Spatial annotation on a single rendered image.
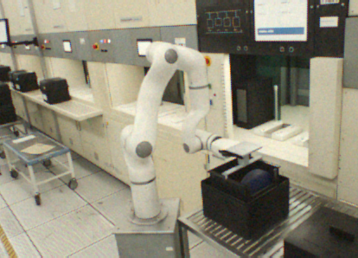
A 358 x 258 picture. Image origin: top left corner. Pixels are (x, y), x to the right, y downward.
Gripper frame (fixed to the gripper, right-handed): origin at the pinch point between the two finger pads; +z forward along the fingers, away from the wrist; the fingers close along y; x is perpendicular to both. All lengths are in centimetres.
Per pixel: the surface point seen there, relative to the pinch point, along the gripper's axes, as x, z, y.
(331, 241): -19.6, 42.6, 4.4
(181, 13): 57, -81, -38
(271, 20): 50, -15, -39
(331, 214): -19.7, 34.2, -10.6
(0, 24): 65, -350, 10
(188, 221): -29.8, -14.7, 21.4
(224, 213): -22.5, 0.9, 13.7
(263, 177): -10.3, 7.8, -3.2
